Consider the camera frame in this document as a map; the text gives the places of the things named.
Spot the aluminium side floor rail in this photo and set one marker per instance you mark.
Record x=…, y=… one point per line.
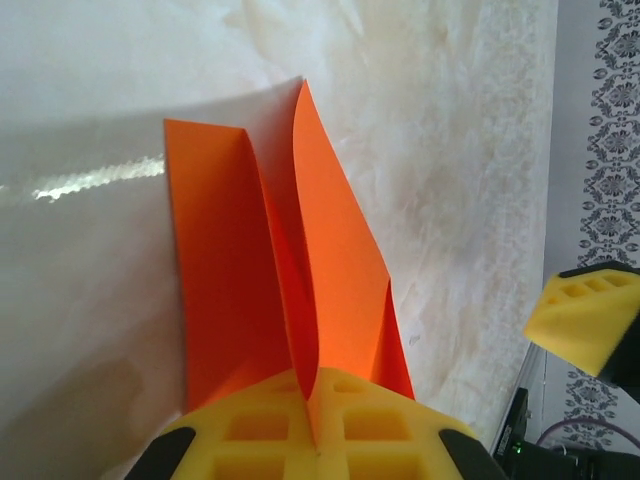
x=525, y=370

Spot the orange square paper sheet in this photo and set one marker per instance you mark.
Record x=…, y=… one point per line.
x=225, y=250

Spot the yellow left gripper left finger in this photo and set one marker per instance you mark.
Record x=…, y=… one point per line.
x=240, y=450

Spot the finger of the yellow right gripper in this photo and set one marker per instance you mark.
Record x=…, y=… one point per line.
x=575, y=325

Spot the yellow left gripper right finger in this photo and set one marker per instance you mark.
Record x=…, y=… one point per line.
x=400, y=450

